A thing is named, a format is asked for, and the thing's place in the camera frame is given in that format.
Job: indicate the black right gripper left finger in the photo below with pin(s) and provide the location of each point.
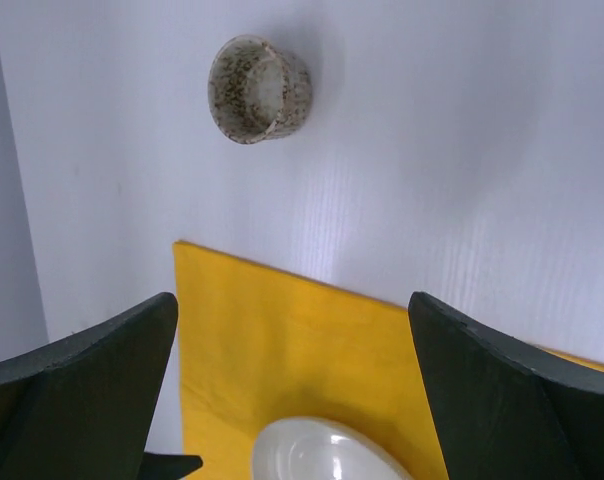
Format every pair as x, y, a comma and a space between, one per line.
81, 407

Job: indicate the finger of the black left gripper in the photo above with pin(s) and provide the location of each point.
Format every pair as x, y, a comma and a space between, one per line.
168, 466

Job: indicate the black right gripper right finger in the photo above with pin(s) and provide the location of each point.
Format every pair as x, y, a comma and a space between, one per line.
504, 409

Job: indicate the white round plate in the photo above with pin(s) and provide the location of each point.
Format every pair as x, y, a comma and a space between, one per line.
310, 448

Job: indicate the yellow Pikachu placemat cloth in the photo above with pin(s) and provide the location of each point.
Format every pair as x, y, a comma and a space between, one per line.
259, 344

